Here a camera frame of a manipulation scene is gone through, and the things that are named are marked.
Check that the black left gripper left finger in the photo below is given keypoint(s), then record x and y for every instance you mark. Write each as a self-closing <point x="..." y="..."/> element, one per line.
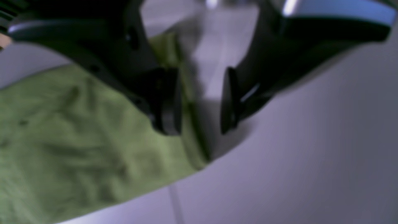
<point x="106" y="38"/>

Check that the green T-shirt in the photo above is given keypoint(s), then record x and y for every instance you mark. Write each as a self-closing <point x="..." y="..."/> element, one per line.
<point x="72" y="145"/>

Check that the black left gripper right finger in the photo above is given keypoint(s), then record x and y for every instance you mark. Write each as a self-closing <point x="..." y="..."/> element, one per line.
<point x="290" y="40"/>

